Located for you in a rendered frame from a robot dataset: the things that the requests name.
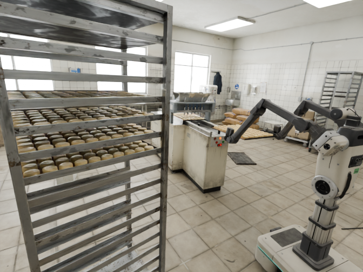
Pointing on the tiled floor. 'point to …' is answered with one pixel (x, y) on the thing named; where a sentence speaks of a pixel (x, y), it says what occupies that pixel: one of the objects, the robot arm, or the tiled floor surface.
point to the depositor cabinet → (174, 146)
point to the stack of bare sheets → (241, 158)
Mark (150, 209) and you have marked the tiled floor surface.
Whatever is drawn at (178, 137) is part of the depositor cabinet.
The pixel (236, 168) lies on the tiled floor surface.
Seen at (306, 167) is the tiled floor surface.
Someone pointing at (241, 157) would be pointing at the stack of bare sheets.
